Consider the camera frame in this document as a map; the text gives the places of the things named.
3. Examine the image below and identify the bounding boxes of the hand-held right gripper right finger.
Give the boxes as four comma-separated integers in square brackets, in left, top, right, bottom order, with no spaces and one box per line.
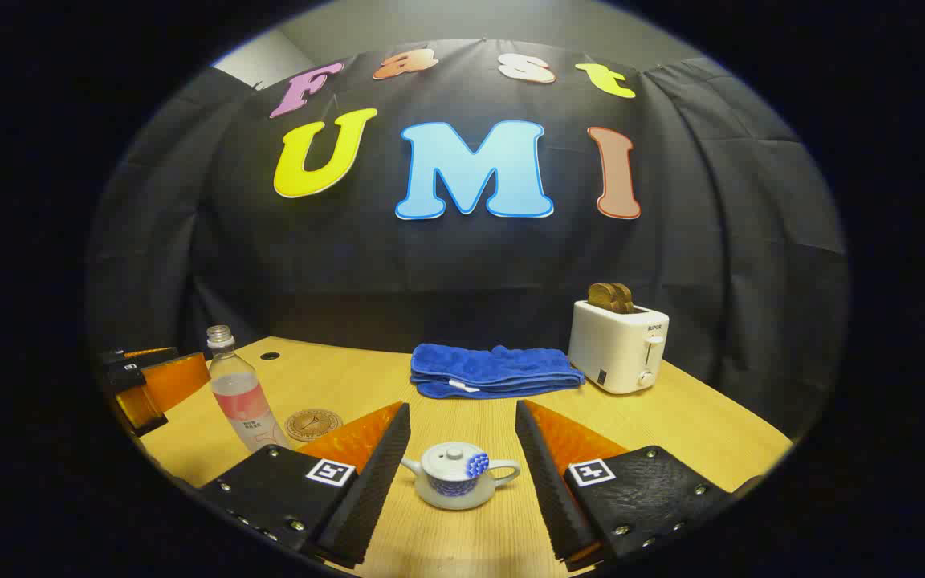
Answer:
[515,399,740,572]

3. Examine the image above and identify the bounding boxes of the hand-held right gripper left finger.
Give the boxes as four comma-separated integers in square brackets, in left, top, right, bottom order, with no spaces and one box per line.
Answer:
[198,401,413,569]

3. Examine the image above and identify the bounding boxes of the clear plastic water bottle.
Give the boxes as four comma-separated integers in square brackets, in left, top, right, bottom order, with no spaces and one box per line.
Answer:
[206,324,291,452]

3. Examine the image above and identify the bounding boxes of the round brown coaster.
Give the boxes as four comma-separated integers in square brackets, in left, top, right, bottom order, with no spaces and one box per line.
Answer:
[284,409,344,443]

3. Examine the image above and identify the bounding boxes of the folded blue towel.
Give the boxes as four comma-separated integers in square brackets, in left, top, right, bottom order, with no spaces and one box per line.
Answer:
[410,344,586,400]

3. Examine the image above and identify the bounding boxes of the white toaster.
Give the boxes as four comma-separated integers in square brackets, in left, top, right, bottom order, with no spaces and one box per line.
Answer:
[568,299,670,395]

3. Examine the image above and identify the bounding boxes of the black backdrop cloth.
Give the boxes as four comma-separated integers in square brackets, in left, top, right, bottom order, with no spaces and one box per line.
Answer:
[85,39,849,438]

